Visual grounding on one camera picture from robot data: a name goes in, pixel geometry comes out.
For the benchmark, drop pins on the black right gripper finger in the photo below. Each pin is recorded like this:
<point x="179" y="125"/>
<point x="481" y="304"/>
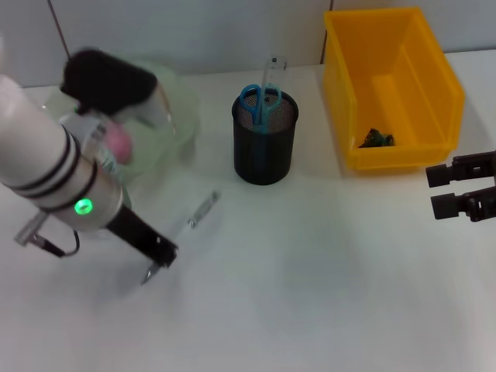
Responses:
<point x="449" y="172"/>
<point x="453" y="204"/>

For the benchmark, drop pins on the pale green glass fruit bowl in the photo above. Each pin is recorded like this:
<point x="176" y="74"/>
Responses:
<point x="178" y="108"/>

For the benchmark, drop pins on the transparent plastic ruler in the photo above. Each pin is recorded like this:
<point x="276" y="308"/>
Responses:
<point x="273" y="73"/>

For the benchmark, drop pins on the silver ballpoint pen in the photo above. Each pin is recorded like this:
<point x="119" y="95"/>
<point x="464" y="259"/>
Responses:
<point x="203" y="209"/>

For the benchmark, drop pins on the green plastic wrapper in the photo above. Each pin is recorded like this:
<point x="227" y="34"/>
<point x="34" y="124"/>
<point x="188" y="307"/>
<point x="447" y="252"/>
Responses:
<point x="377" y="138"/>

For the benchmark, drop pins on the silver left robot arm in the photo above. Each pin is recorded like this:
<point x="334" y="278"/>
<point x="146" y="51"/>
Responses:
<point x="42" y="155"/>

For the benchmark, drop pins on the blue capped scissors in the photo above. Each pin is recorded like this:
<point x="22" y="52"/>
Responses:
<point x="253" y="108"/>

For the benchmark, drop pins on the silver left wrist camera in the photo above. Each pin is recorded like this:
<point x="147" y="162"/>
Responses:
<point x="108" y="83"/>

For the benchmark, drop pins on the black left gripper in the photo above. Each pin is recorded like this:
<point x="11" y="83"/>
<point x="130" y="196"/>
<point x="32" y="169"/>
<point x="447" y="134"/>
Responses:
<point x="131" y="228"/>

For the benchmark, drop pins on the pink peach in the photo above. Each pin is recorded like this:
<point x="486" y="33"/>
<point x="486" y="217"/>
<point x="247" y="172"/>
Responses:
<point x="120" y="143"/>

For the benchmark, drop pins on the black mesh pen holder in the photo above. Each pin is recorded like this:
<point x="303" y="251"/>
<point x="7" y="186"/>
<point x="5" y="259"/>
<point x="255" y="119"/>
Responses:
<point x="263" y="155"/>

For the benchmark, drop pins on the clear water bottle green label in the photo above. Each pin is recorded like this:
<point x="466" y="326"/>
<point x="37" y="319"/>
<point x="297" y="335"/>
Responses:
<point x="112" y="162"/>

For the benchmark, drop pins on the yellow plastic bin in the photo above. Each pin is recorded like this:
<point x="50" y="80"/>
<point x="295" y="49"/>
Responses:
<point x="387" y="58"/>

